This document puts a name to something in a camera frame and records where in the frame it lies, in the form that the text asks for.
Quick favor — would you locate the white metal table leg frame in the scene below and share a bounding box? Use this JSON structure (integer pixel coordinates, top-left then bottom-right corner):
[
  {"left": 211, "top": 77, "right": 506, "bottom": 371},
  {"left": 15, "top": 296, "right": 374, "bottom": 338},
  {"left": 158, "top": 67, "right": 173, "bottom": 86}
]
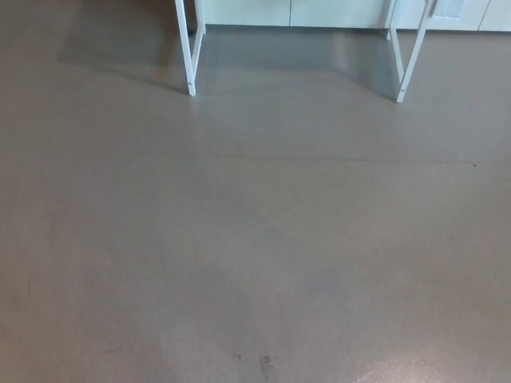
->
[
  {"left": 387, "top": 0, "right": 437, "bottom": 103},
  {"left": 174, "top": 0, "right": 208, "bottom": 97}
]

